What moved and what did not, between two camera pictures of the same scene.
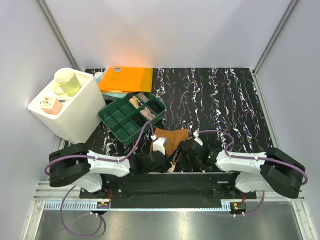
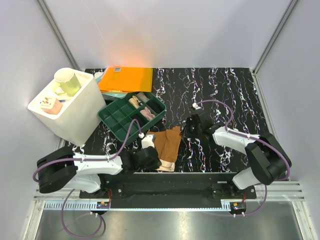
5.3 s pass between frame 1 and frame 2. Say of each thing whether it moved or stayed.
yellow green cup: stayed
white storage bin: stayed
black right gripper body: moved
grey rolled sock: stayed
